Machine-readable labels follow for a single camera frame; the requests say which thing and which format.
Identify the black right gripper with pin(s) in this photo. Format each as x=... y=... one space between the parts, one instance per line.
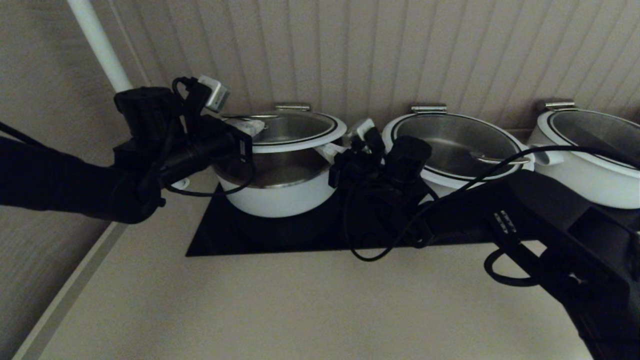
x=357 y=162

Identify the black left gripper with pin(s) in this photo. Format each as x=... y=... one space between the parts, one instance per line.
x=215 y=135

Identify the glass lid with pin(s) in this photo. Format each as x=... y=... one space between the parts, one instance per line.
x=300 y=127
x=465 y=145
x=600 y=132

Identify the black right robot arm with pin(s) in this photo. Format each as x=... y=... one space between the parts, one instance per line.
x=550 y=225

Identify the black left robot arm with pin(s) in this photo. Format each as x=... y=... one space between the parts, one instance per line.
x=50 y=180

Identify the wide black glass cooktop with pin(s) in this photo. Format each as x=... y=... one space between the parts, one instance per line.
x=280 y=237

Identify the white pole with base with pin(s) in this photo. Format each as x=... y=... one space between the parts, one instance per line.
x=100 y=45

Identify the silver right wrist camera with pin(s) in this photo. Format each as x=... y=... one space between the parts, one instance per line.
x=362 y=130

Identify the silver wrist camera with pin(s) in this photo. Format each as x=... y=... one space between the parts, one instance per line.
x=214 y=94
x=362 y=130

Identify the metal hinge bracket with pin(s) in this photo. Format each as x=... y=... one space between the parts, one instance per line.
x=428 y=108
x=292 y=106
x=559 y=105

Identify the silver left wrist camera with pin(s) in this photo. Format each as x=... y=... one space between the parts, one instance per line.
x=214 y=94

